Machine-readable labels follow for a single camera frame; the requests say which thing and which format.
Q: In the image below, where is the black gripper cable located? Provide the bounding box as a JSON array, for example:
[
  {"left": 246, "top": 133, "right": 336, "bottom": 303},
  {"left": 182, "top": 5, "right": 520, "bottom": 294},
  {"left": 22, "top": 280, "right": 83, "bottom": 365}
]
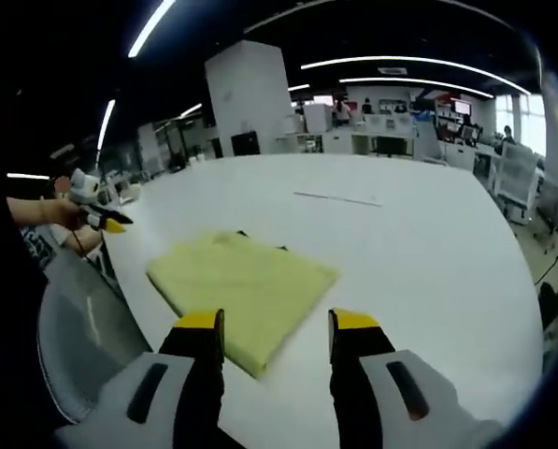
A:
[{"left": 70, "top": 226, "right": 105, "bottom": 266}]

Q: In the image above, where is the black chair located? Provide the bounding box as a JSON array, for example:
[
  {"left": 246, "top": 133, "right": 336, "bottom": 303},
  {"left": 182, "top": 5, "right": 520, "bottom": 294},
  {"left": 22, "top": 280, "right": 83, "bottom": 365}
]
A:
[{"left": 537, "top": 280, "right": 558, "bottom": 331}]

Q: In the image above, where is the person's dark clothing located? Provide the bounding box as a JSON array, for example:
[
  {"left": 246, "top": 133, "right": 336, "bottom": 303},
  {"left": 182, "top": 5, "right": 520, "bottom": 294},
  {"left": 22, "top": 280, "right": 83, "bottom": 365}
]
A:
[{"left": 0, "top": 177, "right": 60, "bottom": 422}]

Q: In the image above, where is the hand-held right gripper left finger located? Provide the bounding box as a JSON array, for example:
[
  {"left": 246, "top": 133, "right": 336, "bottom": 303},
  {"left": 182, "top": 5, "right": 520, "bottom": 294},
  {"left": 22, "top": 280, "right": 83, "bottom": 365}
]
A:
[{"left": 55, "top": 307, "right": 226, "bottom": 449}]

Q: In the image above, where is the person's left hand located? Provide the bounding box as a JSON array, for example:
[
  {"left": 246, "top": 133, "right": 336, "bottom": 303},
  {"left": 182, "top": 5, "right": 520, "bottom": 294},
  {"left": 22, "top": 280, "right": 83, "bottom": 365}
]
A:
[{"left": 39, "top": 196, "right": 91, "bottom": 230}]

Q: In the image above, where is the white office chair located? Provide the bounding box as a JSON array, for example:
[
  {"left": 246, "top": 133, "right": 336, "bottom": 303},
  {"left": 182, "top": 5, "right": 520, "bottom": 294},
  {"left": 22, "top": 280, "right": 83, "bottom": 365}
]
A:
[{"left": 493, "top": 141, "right": 544, "bottom": 224}]

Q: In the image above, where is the white cabinet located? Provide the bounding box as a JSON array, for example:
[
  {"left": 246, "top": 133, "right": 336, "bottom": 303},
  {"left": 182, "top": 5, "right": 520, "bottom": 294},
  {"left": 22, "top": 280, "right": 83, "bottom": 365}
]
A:
[{"left": 304, "top": 103, "right": 332, "bottom": 134}]

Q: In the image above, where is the yellow blue grey long-sleeve garment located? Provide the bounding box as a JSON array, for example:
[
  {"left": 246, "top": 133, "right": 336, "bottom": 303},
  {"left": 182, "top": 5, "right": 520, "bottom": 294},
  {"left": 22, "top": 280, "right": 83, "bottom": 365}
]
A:
[{"left": 146, "top": 227, "right": 340, "bottom": 380}]

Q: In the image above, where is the long ceiling light strip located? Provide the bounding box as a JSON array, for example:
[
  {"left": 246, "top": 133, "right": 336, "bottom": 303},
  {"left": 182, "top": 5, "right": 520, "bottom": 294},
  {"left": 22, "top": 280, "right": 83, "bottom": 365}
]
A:
[{"left": 300, "top": 55, "right": 531, "bottom": 95}]

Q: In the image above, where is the dark office chair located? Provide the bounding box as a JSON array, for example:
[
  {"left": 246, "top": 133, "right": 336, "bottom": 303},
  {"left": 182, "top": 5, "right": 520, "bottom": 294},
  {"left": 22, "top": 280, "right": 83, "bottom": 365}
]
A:
[{"left": 370, "top": 135, "right": 411, "bottom": 158}]

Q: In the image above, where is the grey mesh chair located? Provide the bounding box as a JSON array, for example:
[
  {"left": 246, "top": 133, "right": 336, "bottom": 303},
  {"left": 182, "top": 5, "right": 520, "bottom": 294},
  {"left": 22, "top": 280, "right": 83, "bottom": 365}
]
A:
[{"left": 37, "top": 261, "right": 161, "bottom": 425}]

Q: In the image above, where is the black cabinet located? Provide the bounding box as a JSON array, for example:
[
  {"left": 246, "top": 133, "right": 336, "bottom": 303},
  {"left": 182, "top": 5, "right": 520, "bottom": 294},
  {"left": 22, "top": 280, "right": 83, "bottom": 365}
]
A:
[{"left": 231, "top": 132, "right": 262, "bottom": 157}]

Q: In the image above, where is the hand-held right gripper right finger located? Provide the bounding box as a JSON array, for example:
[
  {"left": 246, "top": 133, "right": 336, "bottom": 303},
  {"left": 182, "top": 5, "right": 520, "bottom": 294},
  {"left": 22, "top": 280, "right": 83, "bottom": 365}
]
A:
[{"left": 328, "top": 307, "right": 508, "bottom": 449}]

